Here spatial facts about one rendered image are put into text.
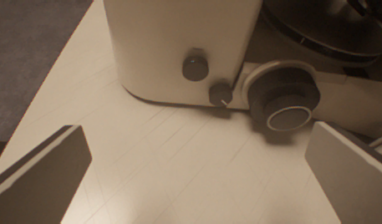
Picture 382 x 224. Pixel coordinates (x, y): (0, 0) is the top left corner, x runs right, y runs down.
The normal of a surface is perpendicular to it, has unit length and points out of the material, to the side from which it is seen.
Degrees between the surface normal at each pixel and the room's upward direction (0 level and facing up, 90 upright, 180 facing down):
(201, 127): 0
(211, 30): 90
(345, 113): 90
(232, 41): 90
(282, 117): 90
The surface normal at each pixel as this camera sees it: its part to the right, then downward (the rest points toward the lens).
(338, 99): -0.32, 0.73
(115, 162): 0.14, -0.59
